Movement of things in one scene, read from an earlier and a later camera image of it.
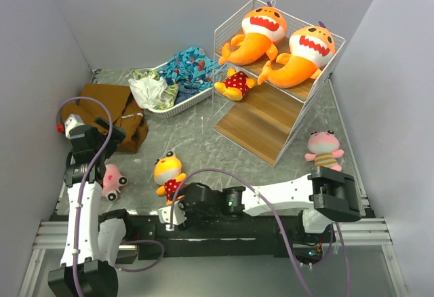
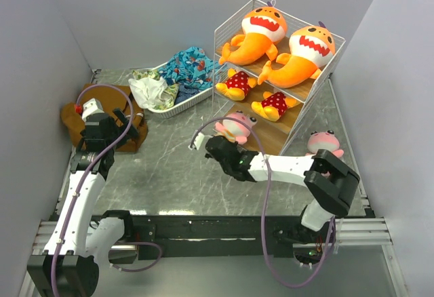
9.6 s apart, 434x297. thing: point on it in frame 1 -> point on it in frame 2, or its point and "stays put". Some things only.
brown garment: [125, 111] stays put
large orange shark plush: [262, 28] stays put
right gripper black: [191, 219] -> [234, 144]
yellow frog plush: [236, 85] stays put
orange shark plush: [312, 48] stays put
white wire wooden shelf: [269, 67] stays put
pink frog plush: [323, 150] stays put
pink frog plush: [112, 180] -> [234, 130]
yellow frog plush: [167, 171] -> [274, 106]
